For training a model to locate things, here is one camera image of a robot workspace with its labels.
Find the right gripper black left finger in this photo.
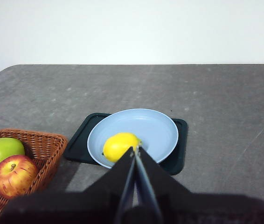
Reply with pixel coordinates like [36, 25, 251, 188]
[0, 146, 137, 224]

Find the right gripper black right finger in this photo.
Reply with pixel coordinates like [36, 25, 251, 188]
[136, 146, 264, 224]

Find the yellow lemon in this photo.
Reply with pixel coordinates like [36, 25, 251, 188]
[102, 132, 143, 163]

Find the blue round plate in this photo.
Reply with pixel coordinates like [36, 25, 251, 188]
[87, 108, 179, 169]

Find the brown woven wicker basket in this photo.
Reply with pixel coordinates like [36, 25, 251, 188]
[0, 128, 69, 224]

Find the black rectangular tray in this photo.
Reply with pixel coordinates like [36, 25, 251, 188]
[63, 112, 189, 176]

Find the red yellow apple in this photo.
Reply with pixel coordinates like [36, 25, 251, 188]
[0, 154, 40, 199]

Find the green apple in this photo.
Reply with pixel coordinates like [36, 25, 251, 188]
[0, 137, 26, 174]

